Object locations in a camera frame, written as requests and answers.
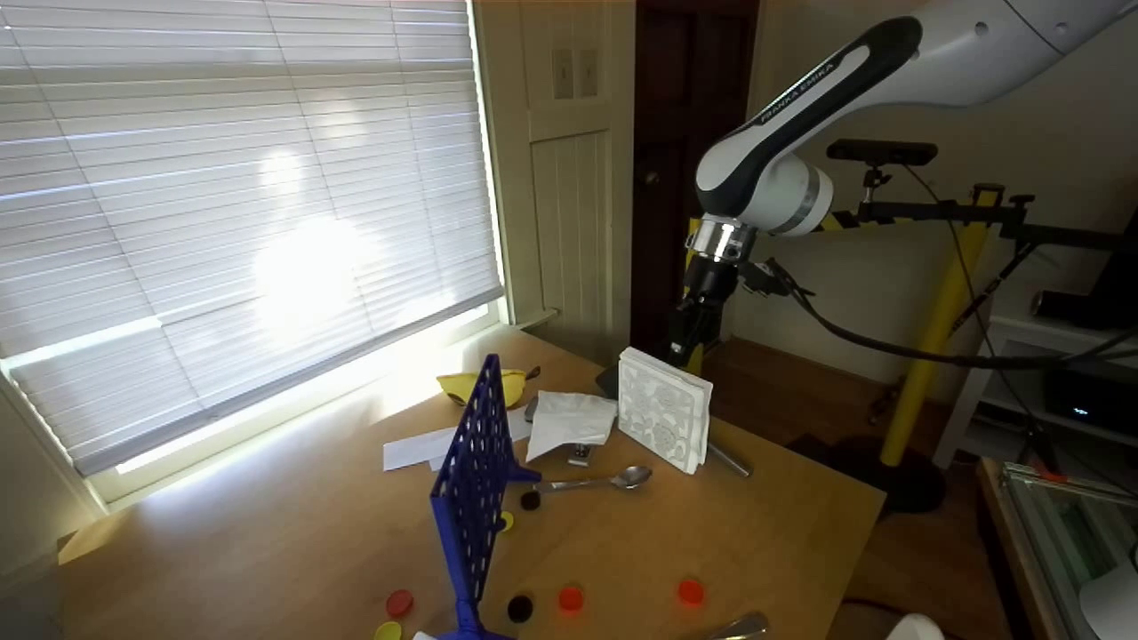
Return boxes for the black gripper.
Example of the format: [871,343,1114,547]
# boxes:
[666,261,735,362]

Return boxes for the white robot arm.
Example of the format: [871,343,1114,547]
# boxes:
[666,0,1135,367]

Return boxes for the loose white napkin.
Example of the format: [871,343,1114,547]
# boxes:
[526,391,617,464]

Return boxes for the metal spoon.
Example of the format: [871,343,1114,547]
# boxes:
[544,464,653,496]

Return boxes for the yellow stand pole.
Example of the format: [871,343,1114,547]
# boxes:
[881,222,988,465]

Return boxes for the yellow cloth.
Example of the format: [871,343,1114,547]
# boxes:
[434,367,544,412]

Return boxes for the black game disc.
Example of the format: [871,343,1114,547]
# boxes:
[504,594,532,621]
[521,491,540,511]

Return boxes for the black stand base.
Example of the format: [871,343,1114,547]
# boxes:
[822,438,946,511]

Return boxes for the red game disc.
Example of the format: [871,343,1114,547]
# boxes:
[383,589,416,618]
[677,580,708,608]
[555,583,586,617]

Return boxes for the blue connect four grid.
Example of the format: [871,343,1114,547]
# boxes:
[430,355,537,640]

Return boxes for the yellow game disc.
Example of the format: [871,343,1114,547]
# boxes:
[375,621,403,640]

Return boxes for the window blinds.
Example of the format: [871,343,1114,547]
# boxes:
[0,0,503,477]

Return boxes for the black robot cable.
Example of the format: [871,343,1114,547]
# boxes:
[759,256,1138,375]

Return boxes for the black camera on boom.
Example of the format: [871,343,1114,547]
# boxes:
[825,135,1138,254]

